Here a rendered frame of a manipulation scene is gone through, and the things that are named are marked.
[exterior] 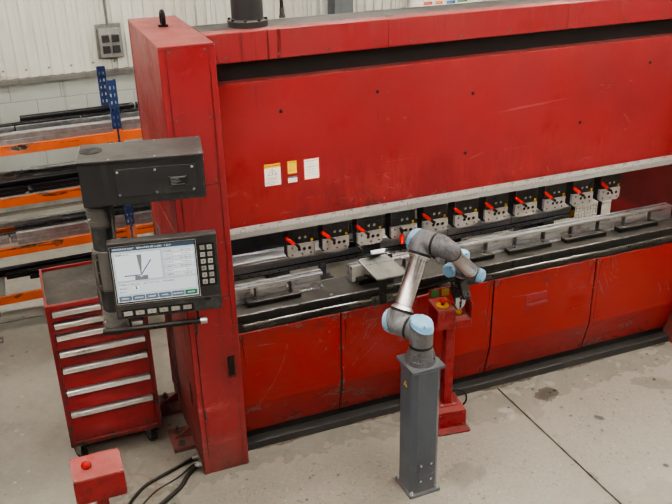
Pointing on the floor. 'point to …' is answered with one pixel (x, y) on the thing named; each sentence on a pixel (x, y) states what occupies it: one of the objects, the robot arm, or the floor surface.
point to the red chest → (97, 362)
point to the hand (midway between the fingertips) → (459, 308)
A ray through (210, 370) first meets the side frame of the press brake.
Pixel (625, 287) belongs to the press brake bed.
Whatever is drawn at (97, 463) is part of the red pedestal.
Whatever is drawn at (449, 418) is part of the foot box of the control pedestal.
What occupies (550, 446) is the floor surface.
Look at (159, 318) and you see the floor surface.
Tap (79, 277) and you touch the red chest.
